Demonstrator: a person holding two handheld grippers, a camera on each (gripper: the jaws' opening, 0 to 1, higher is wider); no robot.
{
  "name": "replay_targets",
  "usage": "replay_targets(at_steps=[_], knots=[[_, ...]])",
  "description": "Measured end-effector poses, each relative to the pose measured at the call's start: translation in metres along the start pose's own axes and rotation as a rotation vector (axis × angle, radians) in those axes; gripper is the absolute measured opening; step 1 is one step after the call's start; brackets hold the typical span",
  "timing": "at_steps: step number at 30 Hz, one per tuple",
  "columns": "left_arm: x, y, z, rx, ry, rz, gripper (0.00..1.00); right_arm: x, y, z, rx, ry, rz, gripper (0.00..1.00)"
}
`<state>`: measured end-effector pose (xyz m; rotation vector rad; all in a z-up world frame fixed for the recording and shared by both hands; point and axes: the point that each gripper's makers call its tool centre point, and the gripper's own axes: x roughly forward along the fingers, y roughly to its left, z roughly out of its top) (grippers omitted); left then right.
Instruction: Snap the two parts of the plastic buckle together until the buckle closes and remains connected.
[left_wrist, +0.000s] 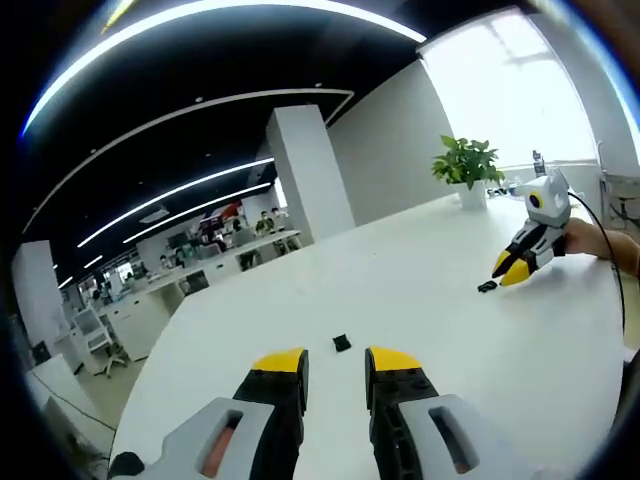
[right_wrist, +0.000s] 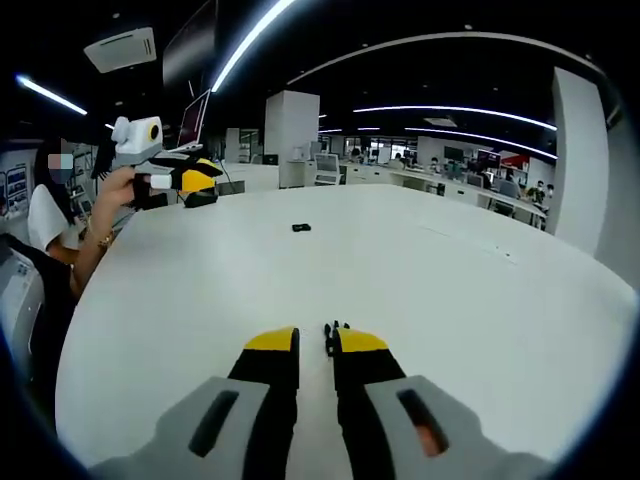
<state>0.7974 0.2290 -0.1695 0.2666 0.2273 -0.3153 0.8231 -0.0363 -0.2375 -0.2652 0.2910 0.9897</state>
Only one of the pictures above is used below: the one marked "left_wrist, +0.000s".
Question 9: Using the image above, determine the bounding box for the person's right hand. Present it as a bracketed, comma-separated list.
[562, 218, 609, 259]

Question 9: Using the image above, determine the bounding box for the green potted plant white pot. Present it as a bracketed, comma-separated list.
[432, 134, 506, 210]

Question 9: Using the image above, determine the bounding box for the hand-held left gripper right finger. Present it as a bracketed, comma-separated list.
[363, 345, 554, 480]

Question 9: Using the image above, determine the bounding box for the black pouch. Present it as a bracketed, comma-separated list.
[107, 451, 146, 480]

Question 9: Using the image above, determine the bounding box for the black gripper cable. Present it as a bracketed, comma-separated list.
[564, 189, 629, 336]

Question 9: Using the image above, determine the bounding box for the white office desk row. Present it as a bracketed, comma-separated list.
[97, 228, 304, 362]

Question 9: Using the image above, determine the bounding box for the white office chair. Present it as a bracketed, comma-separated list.
[74, 304, 129, 379]

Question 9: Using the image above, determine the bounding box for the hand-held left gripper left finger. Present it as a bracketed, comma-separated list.
[142, 347, 310, 480]

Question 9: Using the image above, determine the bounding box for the long curved ceiling light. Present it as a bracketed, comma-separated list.
[20, 0, 429, 139]

